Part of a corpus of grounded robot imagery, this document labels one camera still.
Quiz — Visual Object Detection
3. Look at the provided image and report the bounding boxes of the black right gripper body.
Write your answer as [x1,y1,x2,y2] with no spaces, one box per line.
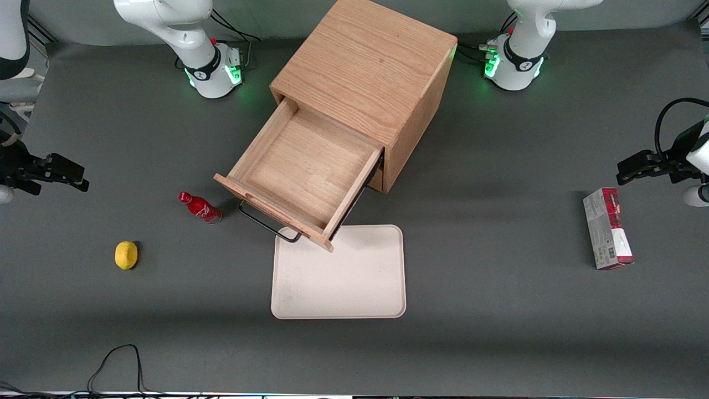
[0,139,48,196]

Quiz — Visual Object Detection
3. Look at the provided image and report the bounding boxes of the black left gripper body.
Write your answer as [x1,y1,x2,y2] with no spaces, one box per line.
[662,121,705,183]

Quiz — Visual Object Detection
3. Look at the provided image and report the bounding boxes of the oak wooden drawer cabinet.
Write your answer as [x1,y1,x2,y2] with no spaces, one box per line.
[270,0,458,194]

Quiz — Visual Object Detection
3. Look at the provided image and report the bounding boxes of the grey and red carton box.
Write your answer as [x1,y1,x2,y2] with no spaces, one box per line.
[583,187,634,270]

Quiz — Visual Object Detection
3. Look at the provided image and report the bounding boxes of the white chair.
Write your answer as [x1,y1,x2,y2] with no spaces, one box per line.
[0,78,46,122]

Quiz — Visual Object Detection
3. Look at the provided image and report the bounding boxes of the yellow lemon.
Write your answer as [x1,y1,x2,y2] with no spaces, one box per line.
[115,241,138,270]

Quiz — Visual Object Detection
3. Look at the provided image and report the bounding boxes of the red cola bottle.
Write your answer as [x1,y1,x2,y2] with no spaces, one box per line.
[178,191,223,225]

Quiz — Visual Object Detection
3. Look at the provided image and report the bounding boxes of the beige plastic tray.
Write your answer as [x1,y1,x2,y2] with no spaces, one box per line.
[271,224,407,320]

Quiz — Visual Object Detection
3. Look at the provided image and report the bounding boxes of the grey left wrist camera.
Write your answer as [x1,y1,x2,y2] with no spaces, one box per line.
[682,185,709,207]

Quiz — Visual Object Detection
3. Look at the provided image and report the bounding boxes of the black left wrist camera cable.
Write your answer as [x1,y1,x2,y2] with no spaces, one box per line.
[655,98,709,158]

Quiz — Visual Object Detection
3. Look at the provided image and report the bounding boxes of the aluminium frame rail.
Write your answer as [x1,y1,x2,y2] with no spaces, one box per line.
[28,14,57,45]

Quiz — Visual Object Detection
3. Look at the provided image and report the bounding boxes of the black loose cable loop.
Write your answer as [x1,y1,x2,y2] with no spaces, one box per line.
[87,344,147,395]

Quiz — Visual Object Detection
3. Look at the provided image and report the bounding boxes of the black left arm base cables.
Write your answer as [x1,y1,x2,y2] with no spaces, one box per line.
[456,12,518,66]

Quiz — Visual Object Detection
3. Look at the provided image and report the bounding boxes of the black arm base cables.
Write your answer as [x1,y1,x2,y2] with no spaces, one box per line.
[456,12,518,66]
[209,8,262,71]

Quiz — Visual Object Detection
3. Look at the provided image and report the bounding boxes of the black right arm base cables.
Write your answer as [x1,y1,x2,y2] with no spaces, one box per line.
[209,8,262,71]

